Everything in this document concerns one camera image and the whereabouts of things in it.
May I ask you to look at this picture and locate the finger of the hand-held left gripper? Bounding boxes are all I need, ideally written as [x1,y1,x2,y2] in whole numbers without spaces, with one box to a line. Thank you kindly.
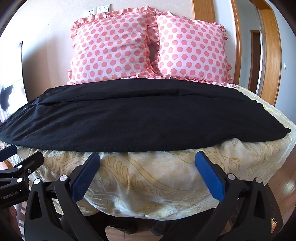
[0,145,18,163]
[0,152,44,186]

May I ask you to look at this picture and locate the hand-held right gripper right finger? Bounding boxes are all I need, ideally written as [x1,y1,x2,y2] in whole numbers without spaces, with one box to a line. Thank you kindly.
[195,151,271,241]

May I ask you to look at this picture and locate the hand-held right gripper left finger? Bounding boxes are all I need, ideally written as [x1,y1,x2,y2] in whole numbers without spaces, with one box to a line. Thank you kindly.
[24,152,107,241]

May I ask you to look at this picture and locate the black pants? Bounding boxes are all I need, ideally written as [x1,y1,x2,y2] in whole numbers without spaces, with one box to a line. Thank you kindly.
[0,78,291,153]

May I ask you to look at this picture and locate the yellow patterned bedspread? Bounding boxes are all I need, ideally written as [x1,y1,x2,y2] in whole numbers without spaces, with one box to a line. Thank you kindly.
[0,80,296,223]

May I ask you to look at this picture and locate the dark cloth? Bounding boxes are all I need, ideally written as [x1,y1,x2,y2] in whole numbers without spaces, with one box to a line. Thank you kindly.
[105,207,214,235]

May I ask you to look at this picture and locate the black framed screen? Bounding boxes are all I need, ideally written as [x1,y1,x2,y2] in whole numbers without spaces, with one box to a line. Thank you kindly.
[0,41,29,123]

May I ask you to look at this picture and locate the black box with orange label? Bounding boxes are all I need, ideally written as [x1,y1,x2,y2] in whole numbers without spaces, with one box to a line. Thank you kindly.
[266,183,285,241]

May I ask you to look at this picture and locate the pink polka dot pillow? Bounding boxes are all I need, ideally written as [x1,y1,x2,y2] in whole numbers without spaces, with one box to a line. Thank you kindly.
[66,10,160,85]
[148,10,233,82]

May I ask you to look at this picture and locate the white wall switch plate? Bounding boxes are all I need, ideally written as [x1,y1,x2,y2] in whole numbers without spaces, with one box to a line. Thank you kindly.
[89,4,111,15]

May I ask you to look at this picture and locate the wooden wall panel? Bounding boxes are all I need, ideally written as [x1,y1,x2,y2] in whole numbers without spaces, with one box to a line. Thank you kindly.
[193,0,216,22]

